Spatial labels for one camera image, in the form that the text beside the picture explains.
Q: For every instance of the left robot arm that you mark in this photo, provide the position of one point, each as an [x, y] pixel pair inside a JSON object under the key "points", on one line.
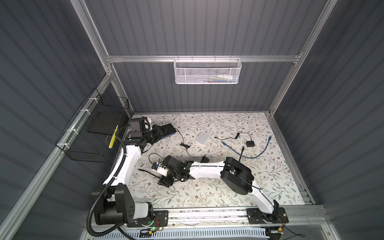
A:
{"points": [[114, 205]]}

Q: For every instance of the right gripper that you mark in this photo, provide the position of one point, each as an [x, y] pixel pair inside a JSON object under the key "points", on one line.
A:
{"points": [[165, 182]]}

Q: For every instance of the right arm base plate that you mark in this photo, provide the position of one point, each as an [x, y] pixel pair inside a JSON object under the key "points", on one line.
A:
{"points": [[255, 216]]}

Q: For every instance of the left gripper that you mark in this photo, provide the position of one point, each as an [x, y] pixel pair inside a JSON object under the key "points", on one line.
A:
{"points": [[158, 132]]}

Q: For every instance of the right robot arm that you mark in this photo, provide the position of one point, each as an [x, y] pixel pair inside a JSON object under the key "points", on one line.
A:
{"points": [[233, 173]]}

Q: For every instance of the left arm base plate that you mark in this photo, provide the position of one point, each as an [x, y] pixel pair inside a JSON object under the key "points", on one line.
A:
{"points": [[155, 219]]}

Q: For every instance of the yellow item in basket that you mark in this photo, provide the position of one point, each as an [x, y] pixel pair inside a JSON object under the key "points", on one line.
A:
{"points": [[113, 137]]}

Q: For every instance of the black pad in basket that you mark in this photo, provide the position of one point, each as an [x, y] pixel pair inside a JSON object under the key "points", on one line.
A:
{"points": [[104, 123]]}

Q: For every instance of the white flat box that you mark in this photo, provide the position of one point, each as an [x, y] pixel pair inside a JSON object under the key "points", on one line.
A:
{"points": [[202, 138]]}

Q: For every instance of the small black power adapter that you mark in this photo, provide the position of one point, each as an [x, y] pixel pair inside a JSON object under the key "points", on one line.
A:
{"points": [[205, 159]]}

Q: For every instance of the white ventilated cable duct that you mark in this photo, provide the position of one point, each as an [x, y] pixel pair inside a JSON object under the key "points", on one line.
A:
{"points": [[192, 234]]}

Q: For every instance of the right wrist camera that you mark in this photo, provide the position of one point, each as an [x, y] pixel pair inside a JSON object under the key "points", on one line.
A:
{"points": [[159, 168]]}

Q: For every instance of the white mesh wall basket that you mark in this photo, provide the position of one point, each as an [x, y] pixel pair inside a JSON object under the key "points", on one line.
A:
{"points": [[207, 71]]}

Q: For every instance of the black wire wall basket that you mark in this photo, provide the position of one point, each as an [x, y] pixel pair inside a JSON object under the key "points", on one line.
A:
{"points": [[91, 136]]}

